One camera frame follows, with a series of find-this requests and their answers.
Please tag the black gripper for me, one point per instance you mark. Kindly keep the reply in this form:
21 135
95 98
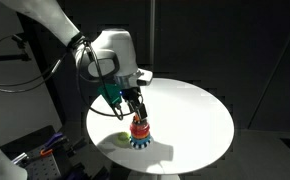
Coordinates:
131 94

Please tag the orange stacking peg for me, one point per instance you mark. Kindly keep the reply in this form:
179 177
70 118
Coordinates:
136 118

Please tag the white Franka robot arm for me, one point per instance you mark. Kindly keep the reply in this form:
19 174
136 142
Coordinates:
115 50

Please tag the purple orange clamp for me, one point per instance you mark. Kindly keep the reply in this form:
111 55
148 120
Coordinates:
53 141

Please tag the grey metal pole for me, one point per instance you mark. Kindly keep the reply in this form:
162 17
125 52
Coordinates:
152 20

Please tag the perforated metal plate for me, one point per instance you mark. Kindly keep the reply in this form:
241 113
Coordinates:
46 166

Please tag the silver metal cylinder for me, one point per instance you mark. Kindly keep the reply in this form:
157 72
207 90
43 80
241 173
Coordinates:
19 159

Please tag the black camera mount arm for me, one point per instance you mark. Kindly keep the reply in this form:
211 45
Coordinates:
8 58

